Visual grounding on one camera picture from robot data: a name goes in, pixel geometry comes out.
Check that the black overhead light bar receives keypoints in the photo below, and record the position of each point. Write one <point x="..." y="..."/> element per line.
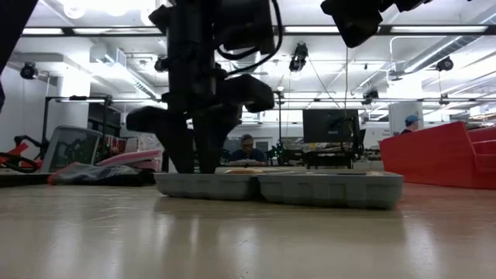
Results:
<point x="426" y="29"/>

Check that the red plastic bin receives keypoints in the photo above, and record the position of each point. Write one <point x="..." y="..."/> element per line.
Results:
<point x="426" y="159"/>

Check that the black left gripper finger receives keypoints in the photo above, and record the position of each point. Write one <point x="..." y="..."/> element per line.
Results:
<point x="174" y="135"/>
<point x="217" y="131"/>

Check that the grey plastic tool case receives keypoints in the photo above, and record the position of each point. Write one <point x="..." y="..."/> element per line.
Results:
<point x="329" y="190"/>

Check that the red black equipment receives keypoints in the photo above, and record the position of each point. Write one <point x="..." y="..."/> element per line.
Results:
<point x="17" y="149"/>

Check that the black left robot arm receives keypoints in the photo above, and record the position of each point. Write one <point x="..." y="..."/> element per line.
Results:
<point x="11" y="23"/>

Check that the person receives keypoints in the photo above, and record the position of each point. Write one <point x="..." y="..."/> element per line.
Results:
<point x="247" y="155"/>
<point x="411" y="124"/>

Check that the white round column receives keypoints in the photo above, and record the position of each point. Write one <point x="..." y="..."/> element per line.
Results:
<point x="399" y="116"/>

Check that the small black robot arm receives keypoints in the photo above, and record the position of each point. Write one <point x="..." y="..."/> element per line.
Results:
<point x="279" y="153"/>

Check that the black desk equipment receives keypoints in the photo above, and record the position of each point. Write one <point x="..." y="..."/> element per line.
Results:
<point x="329" y="159"/>

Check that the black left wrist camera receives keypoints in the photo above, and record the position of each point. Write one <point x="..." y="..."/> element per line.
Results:
<point x="244" y="23"/>

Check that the pink flat package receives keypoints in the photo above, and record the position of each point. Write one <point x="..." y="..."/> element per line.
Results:
<point x="131" y="157"/>

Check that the black computer monitor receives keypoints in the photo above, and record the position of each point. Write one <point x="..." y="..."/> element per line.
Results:
<point x="329" y="126"/>

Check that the white frame office chair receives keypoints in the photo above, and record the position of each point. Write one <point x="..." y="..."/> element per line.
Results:
<point x="69" y="147"/>

